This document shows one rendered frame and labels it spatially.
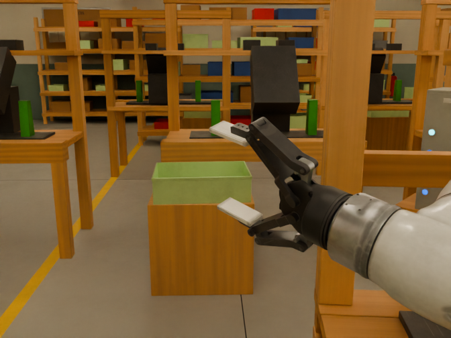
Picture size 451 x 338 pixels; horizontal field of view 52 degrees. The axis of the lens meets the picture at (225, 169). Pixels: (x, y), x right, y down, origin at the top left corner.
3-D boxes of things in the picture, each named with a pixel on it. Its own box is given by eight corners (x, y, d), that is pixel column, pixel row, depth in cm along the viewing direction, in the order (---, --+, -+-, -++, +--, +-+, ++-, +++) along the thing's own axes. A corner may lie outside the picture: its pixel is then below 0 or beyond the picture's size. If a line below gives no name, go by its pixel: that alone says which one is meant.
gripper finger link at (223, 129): (245, 147, 61) (245, 142, 60) (209, 132, 65) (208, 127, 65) (260, 138, 63) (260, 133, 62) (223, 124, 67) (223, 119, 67)
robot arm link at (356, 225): (411, 194, 53) (364, 176, 56) (370, 234, 48) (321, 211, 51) (401, 253, 58) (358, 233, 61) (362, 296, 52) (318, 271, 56)
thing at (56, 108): (182, 123, 1002) (180, 15, 947) (42, 124, 993) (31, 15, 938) (184, 120, 1055) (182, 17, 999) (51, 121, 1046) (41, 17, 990)
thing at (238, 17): (317, 145, 777) (325, 4, 722) (137, 145, 768) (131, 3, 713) (311, 139, 830) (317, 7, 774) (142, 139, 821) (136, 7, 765)
